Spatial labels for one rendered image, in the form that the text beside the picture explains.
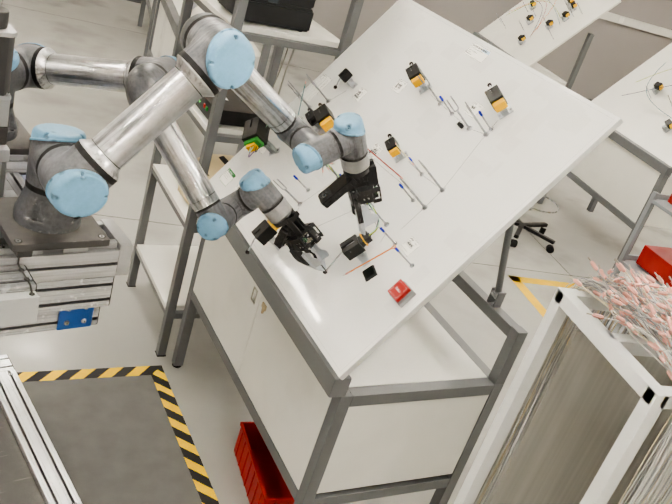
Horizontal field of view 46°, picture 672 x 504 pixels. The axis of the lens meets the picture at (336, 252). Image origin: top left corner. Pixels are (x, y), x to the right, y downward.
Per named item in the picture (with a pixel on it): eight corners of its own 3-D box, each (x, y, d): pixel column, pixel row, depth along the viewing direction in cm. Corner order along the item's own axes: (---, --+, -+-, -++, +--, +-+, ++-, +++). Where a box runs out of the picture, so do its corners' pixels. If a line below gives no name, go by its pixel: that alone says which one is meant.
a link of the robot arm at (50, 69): (-16, 46, 215) (170, 64, 204) (18, 39, 229) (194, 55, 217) (-10, 90, 220) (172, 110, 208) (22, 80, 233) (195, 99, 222)
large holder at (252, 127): (286, 123, 294) (263, 97, 285) (280, 158, 284) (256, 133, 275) (271, 128, 298) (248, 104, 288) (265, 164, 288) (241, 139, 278)
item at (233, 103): (209, 125, 302) (213, 108, 299) (183, 91, 328) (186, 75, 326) (286, 133, 319) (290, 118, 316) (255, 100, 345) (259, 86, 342)
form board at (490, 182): (210, 184, 304) (206, 181, 303) (405, -2, 298) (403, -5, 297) (342, 380, 216) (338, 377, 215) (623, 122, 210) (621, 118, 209)
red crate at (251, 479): (255, 528, 275) (264, 499, 269) (232, 449, 306) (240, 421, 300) (331, 524, 287) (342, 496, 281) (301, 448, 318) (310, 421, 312)
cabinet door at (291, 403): (295, 490, 239) (332, 388, 222) (235, 375, 280) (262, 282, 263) (303, 489, 241) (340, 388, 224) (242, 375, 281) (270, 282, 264)
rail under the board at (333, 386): (328, 398, 217) (335, 379, 215) (200, 197, 305) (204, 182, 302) (345, 396, 220) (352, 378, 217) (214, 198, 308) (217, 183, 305)
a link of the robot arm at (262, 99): (155, 26, 180) (277, 147, 215) (173, 42, 173) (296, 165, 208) (190, -11, 180) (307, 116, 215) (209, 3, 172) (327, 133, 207)
